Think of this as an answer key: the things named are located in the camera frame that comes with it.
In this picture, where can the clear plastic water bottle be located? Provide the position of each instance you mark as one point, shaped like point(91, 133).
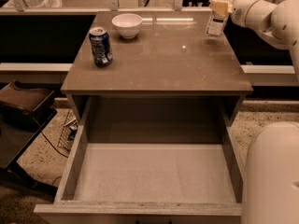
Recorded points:
point(216, 24)

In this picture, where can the blue soda can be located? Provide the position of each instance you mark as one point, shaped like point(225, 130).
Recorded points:
point(101, 49)

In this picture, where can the dark office chair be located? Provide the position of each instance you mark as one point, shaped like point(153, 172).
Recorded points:
point(24, 113)

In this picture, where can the brown counter cabinet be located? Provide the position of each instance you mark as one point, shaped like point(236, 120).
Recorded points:
point(171, 56)

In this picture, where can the white ceramic bowl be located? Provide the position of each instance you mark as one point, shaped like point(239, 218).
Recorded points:
point(127, 25)

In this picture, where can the open grey top drawer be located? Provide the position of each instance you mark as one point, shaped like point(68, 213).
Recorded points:
point(150, 160)

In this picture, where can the wire mesh basket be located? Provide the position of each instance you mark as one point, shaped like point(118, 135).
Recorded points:
point(69, 132)

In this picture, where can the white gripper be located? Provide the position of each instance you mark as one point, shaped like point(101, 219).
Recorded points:
point(243, 12)

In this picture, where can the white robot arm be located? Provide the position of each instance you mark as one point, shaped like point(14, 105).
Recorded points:
point(271, 172)

